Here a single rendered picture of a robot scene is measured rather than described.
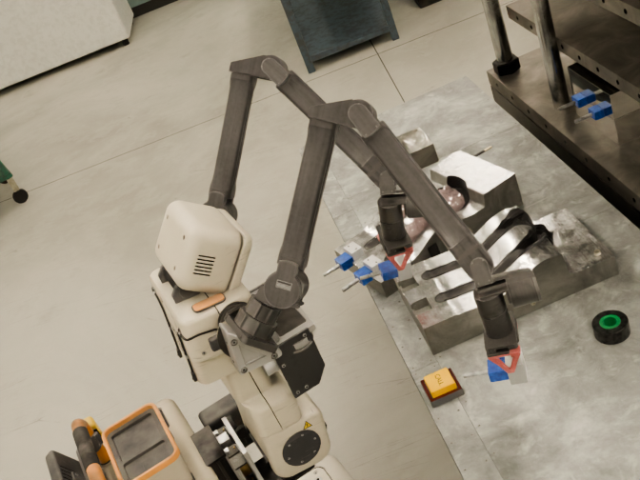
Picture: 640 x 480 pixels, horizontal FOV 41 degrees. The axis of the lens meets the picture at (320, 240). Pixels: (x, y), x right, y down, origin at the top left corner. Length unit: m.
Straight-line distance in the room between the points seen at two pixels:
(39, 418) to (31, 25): 5.04
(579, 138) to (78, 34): 6.27
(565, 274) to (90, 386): 2.52
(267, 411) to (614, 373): 0.79
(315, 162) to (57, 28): 6.85
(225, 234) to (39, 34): 6.78
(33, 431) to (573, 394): 2.69
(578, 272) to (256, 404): 0.84
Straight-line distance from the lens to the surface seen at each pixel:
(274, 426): 2.13
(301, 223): 1.76
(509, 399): 2.01
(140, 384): 3.94
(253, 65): 2.11
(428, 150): 2.87
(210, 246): 1.84
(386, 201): 2.08
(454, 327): 2.14
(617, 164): 2.69
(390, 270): 2.19
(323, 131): 1.74
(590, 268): 2.21
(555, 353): 2.08
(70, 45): 8.52
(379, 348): 3.49
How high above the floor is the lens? 2.24
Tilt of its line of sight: 32 degrees down
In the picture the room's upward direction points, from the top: 23 degrees counter-clockwise
